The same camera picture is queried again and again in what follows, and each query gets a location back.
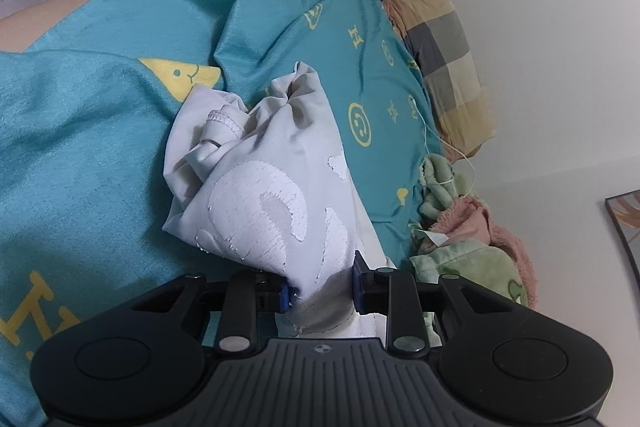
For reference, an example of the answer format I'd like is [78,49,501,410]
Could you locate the pink fleece blanket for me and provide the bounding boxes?
[431,196,539,311]

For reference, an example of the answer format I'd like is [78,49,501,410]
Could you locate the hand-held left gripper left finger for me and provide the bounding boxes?
[132,269,293,354]

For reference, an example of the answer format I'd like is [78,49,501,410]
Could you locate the teal printed bed sheet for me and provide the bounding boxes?
[0,0,447,427]

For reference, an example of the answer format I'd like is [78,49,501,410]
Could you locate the beige mattress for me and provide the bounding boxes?
[0,0,147,55]

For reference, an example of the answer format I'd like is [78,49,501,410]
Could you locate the green printed fleece blanket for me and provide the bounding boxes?
[409,154,532,309]

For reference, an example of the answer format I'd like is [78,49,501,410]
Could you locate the white shirt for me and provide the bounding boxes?
[162,61,437,341]

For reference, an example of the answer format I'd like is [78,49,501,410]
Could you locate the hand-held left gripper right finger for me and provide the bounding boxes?
[352,251,529,355]

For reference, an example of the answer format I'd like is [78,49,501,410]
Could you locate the leaf wall picture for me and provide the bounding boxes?
[604,189,640,279]

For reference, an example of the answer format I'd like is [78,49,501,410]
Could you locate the white charging cable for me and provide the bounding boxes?
[409,96,477,198]

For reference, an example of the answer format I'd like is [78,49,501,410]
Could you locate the plaid pillow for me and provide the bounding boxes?
[382,0,497,158]

